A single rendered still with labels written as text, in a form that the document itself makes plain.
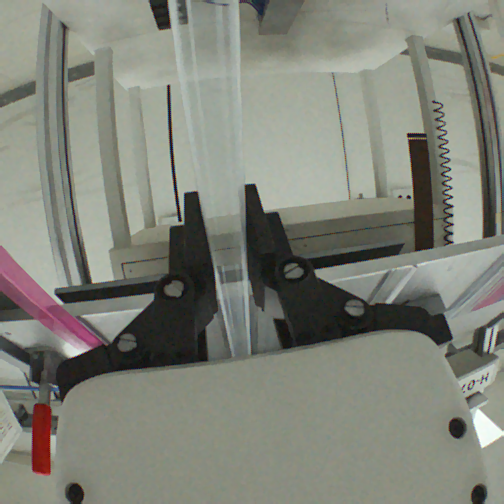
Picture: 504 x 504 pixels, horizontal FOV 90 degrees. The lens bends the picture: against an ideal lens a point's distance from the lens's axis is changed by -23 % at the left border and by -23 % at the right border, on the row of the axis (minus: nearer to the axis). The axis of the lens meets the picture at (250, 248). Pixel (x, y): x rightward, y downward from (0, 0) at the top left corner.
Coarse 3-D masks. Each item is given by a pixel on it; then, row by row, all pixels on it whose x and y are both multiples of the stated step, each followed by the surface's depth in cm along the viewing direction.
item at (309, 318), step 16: (288, 256) 10; (288, 272) 10; (304, 272) 10; (288, 288) 9; (304, 288) 9; (320, 288) 9; (288, 304) 9; (304, 304) 9; (320, 304) 9; (288, 320) 9; (304, 320) 8; (320, 320) 8; (288, 336) 10; (304, 336) 8; (320, 336) 8; (336, 336) 8
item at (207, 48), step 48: (192, 0) 5; (192, 48) 6; (240, 48) 6; (192, 96) 7; (240, 96) 7; (192, 144) 8; (240, 144) 8; (240, 192) 10; (240, 240) 11; (240, 288) 14; (240, 336) 20
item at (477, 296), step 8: (496, 264) 23; (488, 272) 24; (496, 272) 23; (480, 280) 25; (488, 280) 24; (496, 280) 24; (472, 288) 27; (480, 288) 25; (488, 288) 26; (496, 288) 26; (464, 296) 28; (472, 296) 27; (480, 296) 27; (488, 296) 28; (496, 296) 29; (456, 304) 29; (464, 304) 28; (472, 304) 29; (480, 304) 30; (488, 304) 31; (448, 312) 31; (456, 312) 30; (464, 312) 31
